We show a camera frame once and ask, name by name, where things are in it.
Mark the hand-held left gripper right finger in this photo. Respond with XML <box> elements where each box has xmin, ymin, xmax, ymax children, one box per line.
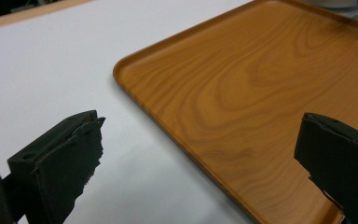
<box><xmin>294</xmin><ymin>112</ymin><xmax>358</xmax><ymax>224</ymax></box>

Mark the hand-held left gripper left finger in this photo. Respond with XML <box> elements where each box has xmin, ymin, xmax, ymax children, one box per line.
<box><xmin>7</xmin><ymin>109</ymin><xmax>106</xmax><ymax>224</ymax></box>

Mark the wooden tray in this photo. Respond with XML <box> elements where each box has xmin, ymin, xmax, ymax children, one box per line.
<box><xmin>112</xmin><ymin>0</ymin><xmax>358</xmax><ymax>224</ymax></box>

